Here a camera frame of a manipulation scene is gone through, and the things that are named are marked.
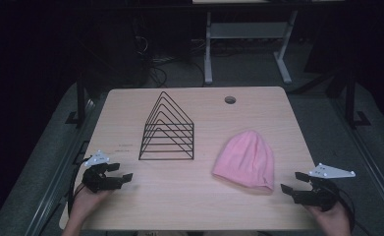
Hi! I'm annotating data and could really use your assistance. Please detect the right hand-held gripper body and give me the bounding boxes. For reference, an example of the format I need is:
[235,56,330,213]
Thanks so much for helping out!
[292,162,357,212]

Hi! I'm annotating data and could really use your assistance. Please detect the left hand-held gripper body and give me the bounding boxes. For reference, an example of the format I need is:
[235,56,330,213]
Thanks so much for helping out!
[81,149,126,194]

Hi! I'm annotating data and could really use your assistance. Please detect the pink knitted beanie hat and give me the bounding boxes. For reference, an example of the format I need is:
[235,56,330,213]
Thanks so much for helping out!
[211,129,276,195]

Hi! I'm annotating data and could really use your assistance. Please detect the black wire file rack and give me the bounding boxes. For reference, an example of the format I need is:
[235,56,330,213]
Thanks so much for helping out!
[137,90,195,162]

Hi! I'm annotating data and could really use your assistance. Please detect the person's left hand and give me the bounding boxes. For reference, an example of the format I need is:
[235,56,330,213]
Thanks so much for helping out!
[69,182,113,228]

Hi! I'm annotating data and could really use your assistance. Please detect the person's right hand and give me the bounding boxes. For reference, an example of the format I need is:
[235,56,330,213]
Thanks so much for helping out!
[304,200,354,236]

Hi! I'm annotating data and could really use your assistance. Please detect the black metal stand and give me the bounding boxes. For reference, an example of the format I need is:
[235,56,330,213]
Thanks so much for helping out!
[342,69,372,130]
[65,72,96,128]

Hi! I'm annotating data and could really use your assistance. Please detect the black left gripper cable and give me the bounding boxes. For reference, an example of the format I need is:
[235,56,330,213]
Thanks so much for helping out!
[67,156,92,218]

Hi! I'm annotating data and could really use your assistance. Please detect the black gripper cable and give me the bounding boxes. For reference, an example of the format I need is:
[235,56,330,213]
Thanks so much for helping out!
[323,179,374,236]
[67,156,92,218]

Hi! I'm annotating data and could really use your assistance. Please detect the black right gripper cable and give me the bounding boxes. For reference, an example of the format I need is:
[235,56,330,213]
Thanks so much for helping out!
[323,179,374,236]

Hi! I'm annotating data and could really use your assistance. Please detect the grey metal rail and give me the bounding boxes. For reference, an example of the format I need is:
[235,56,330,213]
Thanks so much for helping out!
[330,96,384,219]
[24,97,97,236]

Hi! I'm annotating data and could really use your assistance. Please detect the black floor cables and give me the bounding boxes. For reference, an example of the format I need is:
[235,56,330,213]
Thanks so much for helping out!
[132,33,207,89]

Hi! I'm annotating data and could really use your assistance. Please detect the white metal table frame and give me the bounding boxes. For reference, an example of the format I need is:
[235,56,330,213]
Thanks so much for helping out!
[203,9,300,87]

